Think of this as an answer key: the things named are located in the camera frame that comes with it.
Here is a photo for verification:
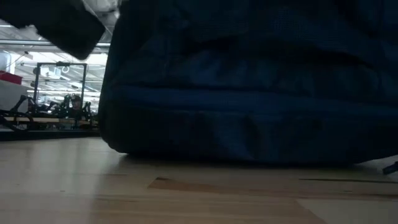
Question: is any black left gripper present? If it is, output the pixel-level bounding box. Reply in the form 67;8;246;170
0;0;106;60

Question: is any background black metal frame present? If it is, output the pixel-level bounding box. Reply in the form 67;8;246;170
33;61;88;105

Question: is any white cabinet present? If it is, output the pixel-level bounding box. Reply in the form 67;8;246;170
0;80;29;113

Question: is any navy blue backpack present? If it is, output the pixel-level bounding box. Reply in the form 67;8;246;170
98;0;398;175

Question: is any background robot workstation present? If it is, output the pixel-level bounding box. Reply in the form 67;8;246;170
0;93;100;141

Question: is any red box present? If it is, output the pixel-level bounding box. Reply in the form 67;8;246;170
0;70;23;85

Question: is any long ceiling light strip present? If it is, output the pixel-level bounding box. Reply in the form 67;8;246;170
0;39;111;48

